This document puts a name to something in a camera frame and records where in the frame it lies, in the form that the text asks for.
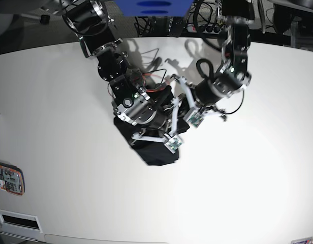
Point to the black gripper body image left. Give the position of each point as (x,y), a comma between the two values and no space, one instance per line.
(156,123)

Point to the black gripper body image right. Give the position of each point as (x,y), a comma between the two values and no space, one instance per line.
(205,93)

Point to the black T-shirt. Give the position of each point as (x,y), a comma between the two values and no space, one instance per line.
(159,152)

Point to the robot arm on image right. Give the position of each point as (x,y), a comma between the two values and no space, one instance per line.
(232,75)

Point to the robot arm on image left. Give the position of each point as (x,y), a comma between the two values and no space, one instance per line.
(91,23)

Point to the blue plastic bin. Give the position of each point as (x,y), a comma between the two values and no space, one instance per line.
(158,8)

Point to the sticker at bottom edge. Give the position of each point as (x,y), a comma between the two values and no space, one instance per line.
(307,240)

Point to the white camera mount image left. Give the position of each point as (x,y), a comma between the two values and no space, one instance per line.
(169,137)

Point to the white camera mount image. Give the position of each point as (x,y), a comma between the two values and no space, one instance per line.
(193,116)
(169,137)

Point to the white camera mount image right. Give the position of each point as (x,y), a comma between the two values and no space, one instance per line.
(193,116)

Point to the white power strip red switch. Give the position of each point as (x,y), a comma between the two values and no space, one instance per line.
(207,29)

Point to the white table cable grommet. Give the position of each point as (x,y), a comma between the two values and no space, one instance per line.
(11,219)

